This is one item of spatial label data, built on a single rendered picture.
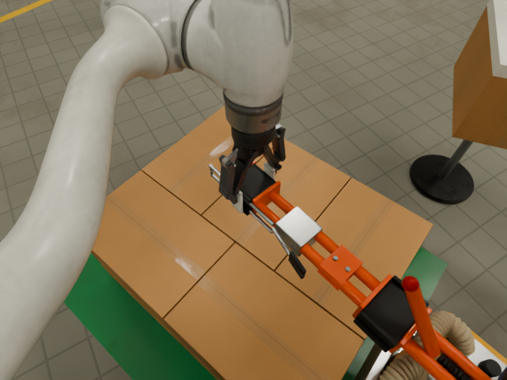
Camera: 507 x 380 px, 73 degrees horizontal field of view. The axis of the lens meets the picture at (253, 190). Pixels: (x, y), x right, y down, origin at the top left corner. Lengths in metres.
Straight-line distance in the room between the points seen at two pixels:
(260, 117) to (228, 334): 0.94
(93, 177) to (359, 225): 1.30
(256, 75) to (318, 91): 2.52
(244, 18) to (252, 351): 1.08
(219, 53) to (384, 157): 2.19
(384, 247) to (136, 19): 1.26
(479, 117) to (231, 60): 1.52
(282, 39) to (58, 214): 0.31
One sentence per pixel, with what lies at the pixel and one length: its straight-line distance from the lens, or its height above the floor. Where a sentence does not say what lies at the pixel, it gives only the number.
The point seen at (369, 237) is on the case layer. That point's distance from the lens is 1.51.
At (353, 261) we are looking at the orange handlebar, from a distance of 0.66.
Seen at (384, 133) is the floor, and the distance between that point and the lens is 2.73.
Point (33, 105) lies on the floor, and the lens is 3.28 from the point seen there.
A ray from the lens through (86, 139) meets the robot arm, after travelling 0.37.
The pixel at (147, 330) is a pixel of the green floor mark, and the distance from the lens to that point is 1.94.
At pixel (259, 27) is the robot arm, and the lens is 0.43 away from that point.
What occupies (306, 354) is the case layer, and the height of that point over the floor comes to 0.54.
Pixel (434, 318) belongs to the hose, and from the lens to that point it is 0.74.
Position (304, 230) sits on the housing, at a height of 1.24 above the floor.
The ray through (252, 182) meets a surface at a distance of 0.71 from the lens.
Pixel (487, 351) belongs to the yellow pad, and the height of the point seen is 1.12.
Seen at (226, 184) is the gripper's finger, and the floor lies 1.32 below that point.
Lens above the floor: 1.82
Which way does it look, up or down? 55 degrees down
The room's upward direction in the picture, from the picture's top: straight up
